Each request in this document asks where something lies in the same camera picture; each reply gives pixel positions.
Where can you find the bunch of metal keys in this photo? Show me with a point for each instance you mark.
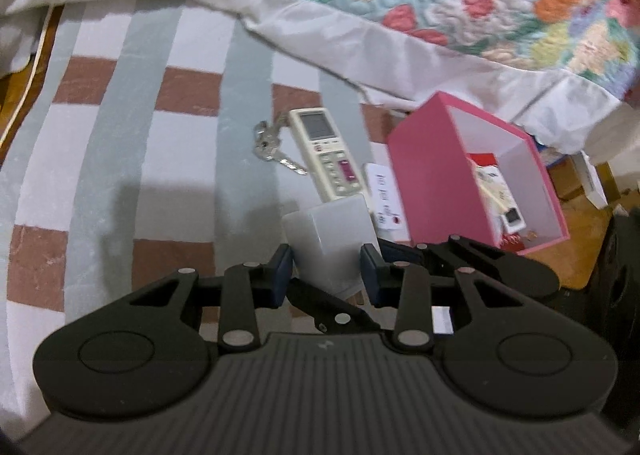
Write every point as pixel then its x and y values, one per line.
pixel 267 142

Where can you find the white remote in box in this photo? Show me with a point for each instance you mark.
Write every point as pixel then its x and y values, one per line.
pixel 484 158

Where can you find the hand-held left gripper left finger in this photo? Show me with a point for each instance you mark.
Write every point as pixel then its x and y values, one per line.
pixel 282 277

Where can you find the flat white box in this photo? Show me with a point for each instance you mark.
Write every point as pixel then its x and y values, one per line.
pixel 587 180

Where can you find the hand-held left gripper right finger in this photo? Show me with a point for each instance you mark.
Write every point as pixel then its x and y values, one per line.
pixel 371 277

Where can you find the white remote with red button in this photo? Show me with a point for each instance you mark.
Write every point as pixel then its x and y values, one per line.
pixel 385 195

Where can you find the pink cardboard box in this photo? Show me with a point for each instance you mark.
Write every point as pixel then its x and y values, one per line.
pixel 430 175

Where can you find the cream remote with pink button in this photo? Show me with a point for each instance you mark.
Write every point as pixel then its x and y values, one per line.
pixel 325 155

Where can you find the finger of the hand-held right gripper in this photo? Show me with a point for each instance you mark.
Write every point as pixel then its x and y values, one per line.
pixel 325 302
pixel 400 252

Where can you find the checked grey and brown blanket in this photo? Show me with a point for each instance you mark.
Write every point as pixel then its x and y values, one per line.
pixel 150 135

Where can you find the white charger plug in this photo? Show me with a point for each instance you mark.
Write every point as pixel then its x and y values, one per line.
pixel 330 235

